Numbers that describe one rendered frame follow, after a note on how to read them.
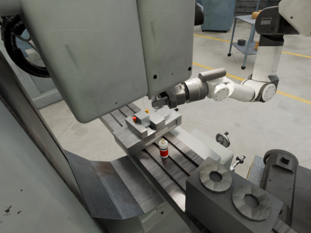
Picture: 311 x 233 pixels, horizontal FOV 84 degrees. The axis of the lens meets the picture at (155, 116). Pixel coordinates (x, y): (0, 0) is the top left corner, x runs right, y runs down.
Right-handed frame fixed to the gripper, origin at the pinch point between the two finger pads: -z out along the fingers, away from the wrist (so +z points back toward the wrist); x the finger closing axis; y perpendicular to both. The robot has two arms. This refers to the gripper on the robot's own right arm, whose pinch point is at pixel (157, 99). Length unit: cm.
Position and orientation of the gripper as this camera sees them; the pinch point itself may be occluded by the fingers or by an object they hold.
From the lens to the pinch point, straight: 65.0
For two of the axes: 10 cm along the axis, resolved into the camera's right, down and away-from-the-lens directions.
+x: 2.6, 5.8, -7.7
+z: 9.6, -2.4, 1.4
